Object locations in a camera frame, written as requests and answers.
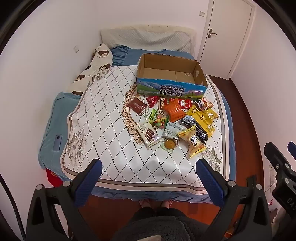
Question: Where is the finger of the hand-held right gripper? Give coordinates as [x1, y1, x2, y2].
[288, 141, 296, 161]
[264, 142, 292, 176]

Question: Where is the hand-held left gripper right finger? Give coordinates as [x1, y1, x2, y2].
[196, 159, 272, 241]

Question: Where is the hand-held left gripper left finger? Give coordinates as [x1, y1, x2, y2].
[26, 159, 103, 241]

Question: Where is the printed cardboard box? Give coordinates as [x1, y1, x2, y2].
[135, 53, 208, 99]

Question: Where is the red cloth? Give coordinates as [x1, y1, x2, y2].
[46, 169, 64, 187]

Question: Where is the yellow cartoon snack packet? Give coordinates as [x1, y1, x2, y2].
[178, 125, 207, 159]

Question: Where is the large yellow snack packet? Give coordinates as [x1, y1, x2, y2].
[193, 115, 215, 137]

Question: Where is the black snack packet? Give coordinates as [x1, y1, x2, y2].
[180, 115, 208, 143]

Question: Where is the clear packet with yellow pastry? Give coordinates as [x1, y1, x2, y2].
[160, 137, 178, 152]

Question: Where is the white and green snack packet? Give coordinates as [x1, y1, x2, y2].
[161, 121, 183, 141]

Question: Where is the yellow packet with black label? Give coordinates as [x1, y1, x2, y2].
[187, 105, 205, 118]

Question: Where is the white biscuit packet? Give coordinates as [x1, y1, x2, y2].
[136, 121, 160, 150]

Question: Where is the panda print snack packet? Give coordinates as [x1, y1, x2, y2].
[197, 97, 214, 111]

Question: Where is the orange snack packet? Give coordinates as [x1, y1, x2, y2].
[161, 98, 188, 122]

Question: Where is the colourful candy bag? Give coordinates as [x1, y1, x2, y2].
[148, 109, 170, 129]

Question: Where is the brown snack packet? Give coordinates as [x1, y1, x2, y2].
[127, 95, 148, 115]

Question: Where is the small red snack packet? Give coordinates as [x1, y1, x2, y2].
[146, 95, 160, 108]

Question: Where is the bear print pillow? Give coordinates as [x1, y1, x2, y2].
[67, 43, 114, 96]

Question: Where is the white door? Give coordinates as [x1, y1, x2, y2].
[199, 0, 257, 80]

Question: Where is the blue ruffled pillow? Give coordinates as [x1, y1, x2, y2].
[109, 45, 142, 67]

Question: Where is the white wall socket with plug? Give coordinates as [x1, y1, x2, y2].
[269, 165, 276, 186]

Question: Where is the black cable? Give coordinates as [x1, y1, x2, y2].
[0, 173, 25, 241]

